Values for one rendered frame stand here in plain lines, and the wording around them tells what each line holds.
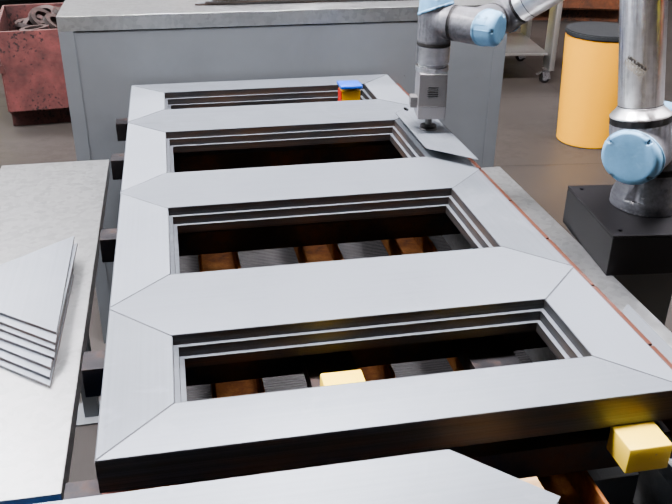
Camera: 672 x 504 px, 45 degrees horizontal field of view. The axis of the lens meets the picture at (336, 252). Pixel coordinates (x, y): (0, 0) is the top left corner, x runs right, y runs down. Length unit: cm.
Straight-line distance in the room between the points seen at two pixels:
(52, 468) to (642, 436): 76
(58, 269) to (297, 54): 115
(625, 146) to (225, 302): 85
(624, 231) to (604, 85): 277
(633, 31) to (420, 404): 90
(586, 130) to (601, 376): 350
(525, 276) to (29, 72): 385
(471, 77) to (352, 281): 140
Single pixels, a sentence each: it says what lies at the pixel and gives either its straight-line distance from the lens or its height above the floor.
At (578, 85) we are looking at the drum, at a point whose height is 34.
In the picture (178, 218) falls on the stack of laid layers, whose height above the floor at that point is 84.
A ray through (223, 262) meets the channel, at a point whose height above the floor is 68.
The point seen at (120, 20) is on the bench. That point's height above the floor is 104.
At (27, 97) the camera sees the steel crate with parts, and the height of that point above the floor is 18.
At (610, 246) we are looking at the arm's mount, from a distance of 175.
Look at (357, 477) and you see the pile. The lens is 94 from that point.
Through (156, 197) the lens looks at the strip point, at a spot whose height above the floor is 86.
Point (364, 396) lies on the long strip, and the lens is 103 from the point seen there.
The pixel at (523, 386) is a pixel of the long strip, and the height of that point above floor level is 86.
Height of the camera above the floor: 149
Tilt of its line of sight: 27 degrees down
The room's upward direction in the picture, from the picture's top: 1 degrees clockwise
